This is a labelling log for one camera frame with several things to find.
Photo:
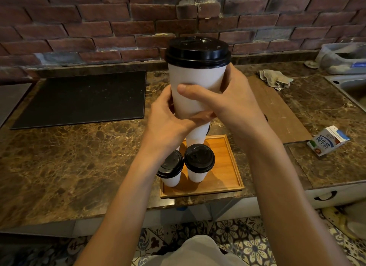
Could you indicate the person's left hand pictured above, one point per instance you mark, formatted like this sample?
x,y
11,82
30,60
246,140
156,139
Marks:
x,y
163,131

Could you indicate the person's right hand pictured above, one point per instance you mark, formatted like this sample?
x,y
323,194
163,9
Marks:
x,y
237,105

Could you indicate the square wooden tray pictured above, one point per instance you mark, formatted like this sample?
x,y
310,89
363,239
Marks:
x,y
226,174

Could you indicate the person's left forearm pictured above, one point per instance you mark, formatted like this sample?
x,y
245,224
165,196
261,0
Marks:
x,y
120,214

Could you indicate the person's right forearm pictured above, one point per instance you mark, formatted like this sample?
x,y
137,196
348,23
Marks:
x,y
291,211

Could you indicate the person's light grey clothing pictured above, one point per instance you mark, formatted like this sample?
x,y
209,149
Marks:
x,y
194,253

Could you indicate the crumpled beige rag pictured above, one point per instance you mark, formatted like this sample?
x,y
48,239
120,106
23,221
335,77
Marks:
x,y
274,79

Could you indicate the brown flat board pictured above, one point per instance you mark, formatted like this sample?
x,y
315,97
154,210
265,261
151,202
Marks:
x,y
283,111

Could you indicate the small blue tape piece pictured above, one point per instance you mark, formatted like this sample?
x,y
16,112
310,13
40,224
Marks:
x,y
181,208

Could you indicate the small round pale sink plug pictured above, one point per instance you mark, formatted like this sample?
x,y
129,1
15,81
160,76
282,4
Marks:
x,y
311,64

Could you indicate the black rubber mat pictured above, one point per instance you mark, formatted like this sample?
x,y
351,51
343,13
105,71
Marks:
x,y
80,99

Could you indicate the white blue milk carton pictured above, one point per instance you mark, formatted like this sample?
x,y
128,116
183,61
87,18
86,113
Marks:
x,y
326,142

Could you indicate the clear plastic container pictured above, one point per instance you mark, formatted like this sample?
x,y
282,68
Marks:
x,y
340,59

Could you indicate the steel sink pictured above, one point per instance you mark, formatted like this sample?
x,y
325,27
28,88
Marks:
x,y
353,89

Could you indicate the white drawer front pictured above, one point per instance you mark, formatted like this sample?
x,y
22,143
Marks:
x,y
350,194

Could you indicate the yellow slipper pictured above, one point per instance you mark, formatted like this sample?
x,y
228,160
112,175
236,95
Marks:
x,y
337,221

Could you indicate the grey metal panel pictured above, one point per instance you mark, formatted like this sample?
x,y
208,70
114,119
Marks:
x,y
11,102

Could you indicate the white plastic bag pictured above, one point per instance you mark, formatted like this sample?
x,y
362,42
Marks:
x,y
357,220

